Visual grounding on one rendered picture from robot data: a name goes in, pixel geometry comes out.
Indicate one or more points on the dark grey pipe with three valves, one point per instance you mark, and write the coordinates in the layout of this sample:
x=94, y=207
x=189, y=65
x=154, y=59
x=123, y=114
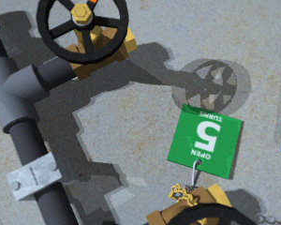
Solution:
x=39, y=179

